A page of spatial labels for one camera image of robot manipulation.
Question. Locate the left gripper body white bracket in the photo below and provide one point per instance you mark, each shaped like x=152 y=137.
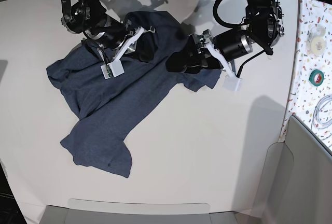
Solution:
x=207 y=46

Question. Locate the clear tape roll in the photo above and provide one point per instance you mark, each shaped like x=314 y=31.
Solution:
x=316 y=43

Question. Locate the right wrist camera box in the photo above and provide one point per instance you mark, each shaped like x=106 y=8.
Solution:
x=112 y=69

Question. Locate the grey chair at right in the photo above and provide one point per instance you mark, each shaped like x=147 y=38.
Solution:
x=295 y=185

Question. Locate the green tape roll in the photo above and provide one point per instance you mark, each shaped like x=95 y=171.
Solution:
x=316 y=77

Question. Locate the dark blue t-shirt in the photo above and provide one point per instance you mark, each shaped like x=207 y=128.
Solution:
x=108 y=109

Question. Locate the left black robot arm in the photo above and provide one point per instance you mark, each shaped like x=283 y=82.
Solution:
x=262 y=24

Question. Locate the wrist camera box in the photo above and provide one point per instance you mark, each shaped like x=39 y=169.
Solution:
x=112 y=69
x=232 y=83

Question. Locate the grey chair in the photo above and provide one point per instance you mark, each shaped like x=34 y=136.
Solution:
x=295 y=185
x=88 y=211

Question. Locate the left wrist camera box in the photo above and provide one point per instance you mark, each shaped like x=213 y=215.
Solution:
x=232 y=83

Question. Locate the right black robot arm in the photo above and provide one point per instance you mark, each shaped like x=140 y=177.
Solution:
x=104 y=32

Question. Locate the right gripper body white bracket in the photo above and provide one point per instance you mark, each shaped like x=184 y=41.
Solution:
x=133 y=39

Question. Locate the grey chair at bottom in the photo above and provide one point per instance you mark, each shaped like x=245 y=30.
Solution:
x=88 y=211

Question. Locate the terrazzo patterned side table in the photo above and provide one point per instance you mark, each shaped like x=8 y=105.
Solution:
x=312 y=105

